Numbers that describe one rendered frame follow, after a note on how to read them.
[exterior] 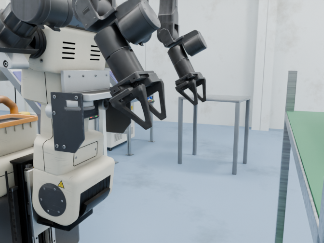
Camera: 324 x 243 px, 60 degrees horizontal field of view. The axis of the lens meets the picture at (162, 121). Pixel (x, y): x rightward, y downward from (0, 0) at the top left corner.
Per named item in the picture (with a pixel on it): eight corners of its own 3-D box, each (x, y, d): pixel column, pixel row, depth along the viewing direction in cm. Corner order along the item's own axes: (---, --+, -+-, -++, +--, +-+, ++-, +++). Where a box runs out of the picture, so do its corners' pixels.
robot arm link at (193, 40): (166, 34, 100) (157, 32, 92) (194, 17, 95) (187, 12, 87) (181, 65, 100) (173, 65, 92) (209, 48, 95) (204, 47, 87)
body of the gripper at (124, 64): (158, 78, 59) (141, 47, 59) (141, 80, 50) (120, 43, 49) (133, 93, 61) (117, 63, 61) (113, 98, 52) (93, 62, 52)
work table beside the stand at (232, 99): (235, 175, 298) (239, 100, 284) (177, 163, 334) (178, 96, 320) (247, 163, 336) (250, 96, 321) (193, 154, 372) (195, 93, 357)
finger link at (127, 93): (171, 115, 55) (148, 73, 54) (161, 122, 48) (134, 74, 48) (143, 130, 57) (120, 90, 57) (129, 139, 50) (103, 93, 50)
